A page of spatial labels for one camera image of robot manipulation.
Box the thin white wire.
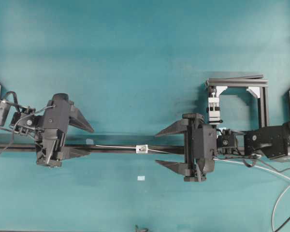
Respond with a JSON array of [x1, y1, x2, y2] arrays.
[[94, 144, 290, 232]]

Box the white corner bracket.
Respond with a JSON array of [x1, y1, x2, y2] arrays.
[[216, 86, 228, 98], [246, 87, 261, 99]]

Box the black square profile frame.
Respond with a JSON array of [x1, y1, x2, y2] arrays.
[[205, 74, 269, 128]]

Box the clear tape piece on rail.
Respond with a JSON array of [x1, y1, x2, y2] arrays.
[[86, 139, 94, 145]]

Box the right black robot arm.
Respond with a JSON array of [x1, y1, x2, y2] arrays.
[[156, 75, 290, 182]]

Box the silver metal fitting on rail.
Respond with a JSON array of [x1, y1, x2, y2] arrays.
[[135, 145, 149, 154]]

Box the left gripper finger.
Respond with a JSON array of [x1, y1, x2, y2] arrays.
[[69, 105, 94, 133], [55, 147, 90, 160]]

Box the black cable bottom right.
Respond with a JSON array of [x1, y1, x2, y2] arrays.
[[274, 209, 290, 232]]

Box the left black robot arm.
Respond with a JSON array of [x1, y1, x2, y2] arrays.
[[0, 85, 94, 167]]

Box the white tape label on table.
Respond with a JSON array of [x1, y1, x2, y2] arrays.
[[137, 175, 145, 181]]

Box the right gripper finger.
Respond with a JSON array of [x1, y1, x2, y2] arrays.
[[155, 160, 190, 175], [155, 119, 189, 137]]

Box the long black aluminium rail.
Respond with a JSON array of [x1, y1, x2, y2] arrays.
[[5, 144, 184, 155]]

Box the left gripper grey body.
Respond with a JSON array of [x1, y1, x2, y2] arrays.
[[36, 93, 74, 167]]

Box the white corner bracket upper right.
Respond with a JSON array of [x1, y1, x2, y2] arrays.
[[246, 87, 261, 99]]

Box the white corner bracket upper left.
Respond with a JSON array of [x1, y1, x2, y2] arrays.
[[216, 86, 228, 98]]

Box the white wire clamp holder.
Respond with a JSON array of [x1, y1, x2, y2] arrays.
[[208, 97, 221, 125]]

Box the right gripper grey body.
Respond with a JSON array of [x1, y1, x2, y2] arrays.
[[183, 113, 218, 182]]

